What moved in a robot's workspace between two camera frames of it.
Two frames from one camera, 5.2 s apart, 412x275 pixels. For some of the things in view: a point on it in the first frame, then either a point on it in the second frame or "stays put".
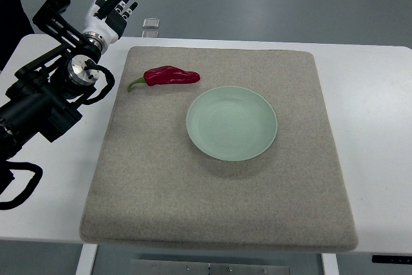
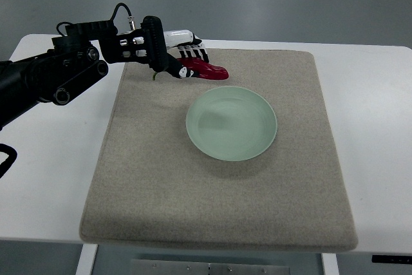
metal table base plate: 147,266 stays put
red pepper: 167,75 → 205,70
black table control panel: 392,259 stays put
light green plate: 232,123 stays put
